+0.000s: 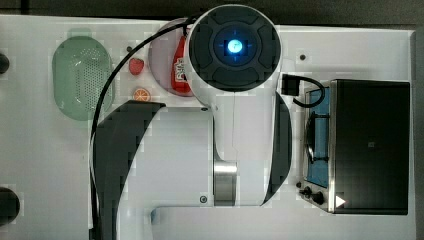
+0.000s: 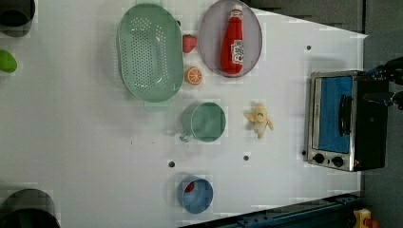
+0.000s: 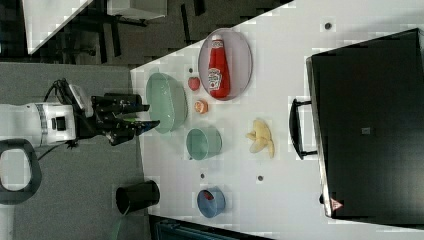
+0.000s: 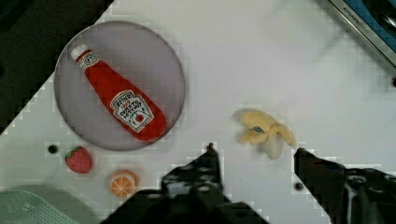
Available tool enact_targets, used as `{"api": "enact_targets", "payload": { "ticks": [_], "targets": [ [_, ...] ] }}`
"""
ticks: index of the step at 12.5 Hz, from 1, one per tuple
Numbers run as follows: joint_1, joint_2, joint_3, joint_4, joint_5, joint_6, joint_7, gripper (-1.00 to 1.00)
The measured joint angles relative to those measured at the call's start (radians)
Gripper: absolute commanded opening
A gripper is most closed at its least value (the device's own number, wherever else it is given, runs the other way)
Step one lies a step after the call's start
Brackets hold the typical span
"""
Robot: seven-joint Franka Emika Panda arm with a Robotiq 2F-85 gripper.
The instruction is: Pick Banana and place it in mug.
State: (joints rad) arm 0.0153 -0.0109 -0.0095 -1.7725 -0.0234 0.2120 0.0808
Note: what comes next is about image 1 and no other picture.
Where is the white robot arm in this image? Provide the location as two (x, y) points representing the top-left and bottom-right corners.
(90, 4), (292, 240)

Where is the red ketchup bottle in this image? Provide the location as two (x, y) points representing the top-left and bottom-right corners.
(171, 36), (191, 94)

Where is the orange slice toy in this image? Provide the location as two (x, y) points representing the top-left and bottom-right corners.
(133, 88), (151, 102)

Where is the grey round plate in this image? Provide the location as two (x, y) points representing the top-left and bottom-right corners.
(148, 28), (193, 97)

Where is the red toy strawberry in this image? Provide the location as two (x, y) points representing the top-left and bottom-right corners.
(129, 58), (145, 76)

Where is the green perforated colander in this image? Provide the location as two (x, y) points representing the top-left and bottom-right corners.
(52, 28), (113, 121)

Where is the silver black toaster oven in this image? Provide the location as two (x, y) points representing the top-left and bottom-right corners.
(297, 79), (410, 215)

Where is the black camera connector cable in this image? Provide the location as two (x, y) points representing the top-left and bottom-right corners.
(281, 73), (326, 109)

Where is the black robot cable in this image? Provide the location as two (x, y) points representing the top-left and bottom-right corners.
(89, 13), (204, 240)

